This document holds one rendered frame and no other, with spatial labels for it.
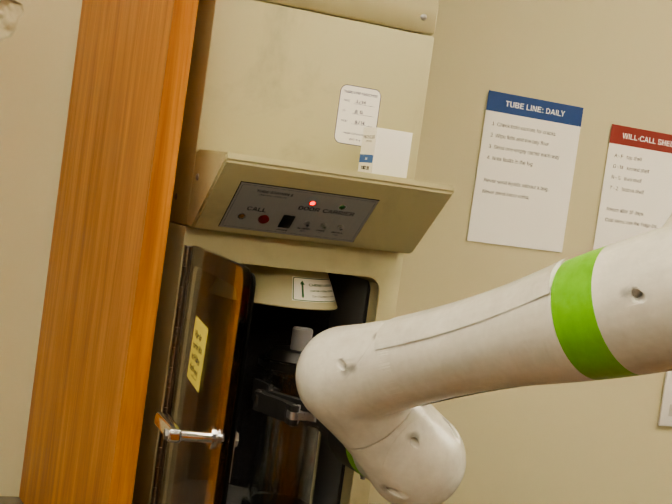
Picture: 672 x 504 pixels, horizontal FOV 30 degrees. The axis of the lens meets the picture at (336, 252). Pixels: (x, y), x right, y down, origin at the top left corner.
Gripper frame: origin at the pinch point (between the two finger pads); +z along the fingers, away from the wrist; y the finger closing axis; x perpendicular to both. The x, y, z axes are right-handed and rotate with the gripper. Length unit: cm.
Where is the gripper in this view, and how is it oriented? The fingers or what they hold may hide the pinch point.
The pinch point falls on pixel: (295, 394)
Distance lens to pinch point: 170.4
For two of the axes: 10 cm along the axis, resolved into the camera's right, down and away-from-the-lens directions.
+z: -4.1, -1.0, 9.1
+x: -1.4, 9.9, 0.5
